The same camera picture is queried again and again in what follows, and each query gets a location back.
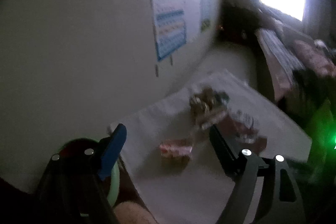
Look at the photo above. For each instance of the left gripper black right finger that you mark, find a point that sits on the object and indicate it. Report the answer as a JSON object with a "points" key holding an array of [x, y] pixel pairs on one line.
{"points": [[280, 200]]}

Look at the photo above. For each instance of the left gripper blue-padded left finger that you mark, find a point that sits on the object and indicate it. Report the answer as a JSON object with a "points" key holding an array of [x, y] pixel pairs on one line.
{"points": [[76, 182]]}

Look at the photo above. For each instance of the pink snack wrapper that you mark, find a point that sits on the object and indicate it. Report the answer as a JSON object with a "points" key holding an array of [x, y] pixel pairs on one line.
{"points": [[177, 149]]}

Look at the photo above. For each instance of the green trash bin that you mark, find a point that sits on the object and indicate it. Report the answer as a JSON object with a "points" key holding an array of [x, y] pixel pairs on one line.
{"points": [[114, 181]]}

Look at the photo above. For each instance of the person's left hand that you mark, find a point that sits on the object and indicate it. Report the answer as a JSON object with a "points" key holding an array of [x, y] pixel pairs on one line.
{"points": [[133, 213]]}

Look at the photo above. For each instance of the brown crumpled wrapper pile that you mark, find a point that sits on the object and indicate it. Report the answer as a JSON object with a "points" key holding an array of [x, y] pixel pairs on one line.
{"points": [[210, 107]]}

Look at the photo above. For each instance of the bed with patterned bedding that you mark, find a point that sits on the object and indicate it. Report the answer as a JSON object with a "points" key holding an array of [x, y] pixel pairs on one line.
{"points": [[290, 51]]}

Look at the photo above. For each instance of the green picture poster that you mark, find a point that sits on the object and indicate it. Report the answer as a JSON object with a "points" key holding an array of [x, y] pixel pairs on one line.
{"points": [[205, 14]]}

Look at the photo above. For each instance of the blue wall poster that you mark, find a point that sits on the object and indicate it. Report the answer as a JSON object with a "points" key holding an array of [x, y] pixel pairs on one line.
{"points": [[169, 26]]}

